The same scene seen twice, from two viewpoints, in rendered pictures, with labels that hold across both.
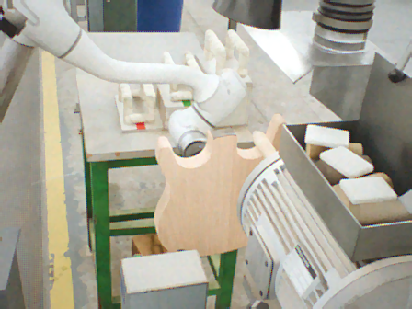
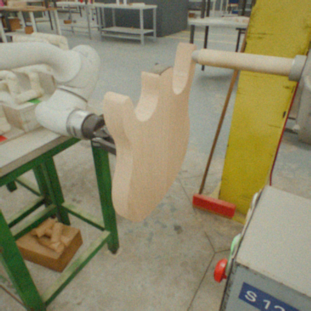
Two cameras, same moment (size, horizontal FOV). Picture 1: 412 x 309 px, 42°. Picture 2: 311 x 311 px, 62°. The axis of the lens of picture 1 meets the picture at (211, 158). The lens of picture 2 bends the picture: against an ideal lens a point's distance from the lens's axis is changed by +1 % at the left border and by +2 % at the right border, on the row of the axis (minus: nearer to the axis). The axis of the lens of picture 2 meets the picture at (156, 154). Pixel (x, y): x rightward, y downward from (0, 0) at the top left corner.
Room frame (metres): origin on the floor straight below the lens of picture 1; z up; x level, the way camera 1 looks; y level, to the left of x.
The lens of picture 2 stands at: (0.72, 0.35, 1.38)
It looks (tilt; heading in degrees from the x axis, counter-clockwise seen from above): 33 degrees down; 320
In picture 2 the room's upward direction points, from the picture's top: straight up
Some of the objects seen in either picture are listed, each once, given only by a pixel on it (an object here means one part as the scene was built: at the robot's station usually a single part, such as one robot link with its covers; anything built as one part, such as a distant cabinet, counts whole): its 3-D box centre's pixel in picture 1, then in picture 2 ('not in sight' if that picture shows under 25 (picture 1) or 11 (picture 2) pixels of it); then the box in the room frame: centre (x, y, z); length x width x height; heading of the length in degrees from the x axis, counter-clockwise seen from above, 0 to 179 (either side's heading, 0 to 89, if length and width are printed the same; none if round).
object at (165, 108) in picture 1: (179, 99); (19, 106); (1.80, 0.14, 0.98); 0.27 x 0.16 x 0.09; 18
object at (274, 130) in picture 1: (271, 135); (182, 65); (1.19, -0.15, 1.21); 0.07 x 0.04 x 0.10; 110
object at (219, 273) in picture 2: not in sight; (227, 273); (0.84, 0.09, 0.97); 0.04 x 0.04 x 0.04; 18
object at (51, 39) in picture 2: (237, 41); (48, 38); (1.86, -0.05, 1.20); 0.20 x 0.03 x 0.03; 17
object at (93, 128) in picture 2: (201, 161); (103, 130); (1.34, 0.03, 1.02); 0.09 x 0.08 x 0.07; 20
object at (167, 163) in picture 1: (171, 154); (124, 112); (1.11, 0.10, 1.18); 0.07 x 0.04 x 0.09; 110
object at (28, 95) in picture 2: (186, 95); (30, 95); (1.71, 0.11, 1.04); 0.11 x 0.03 x 0.03; 108
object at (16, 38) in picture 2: (215, 42); (30, 41); (1.84, 0.02, 1.20); 0.20 x 0.03 x 0.03; 17
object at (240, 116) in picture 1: (220, 88); (49, 85); (1.85, -0.01, 1.02); 0.27 x 0.15 x 0.17; 18
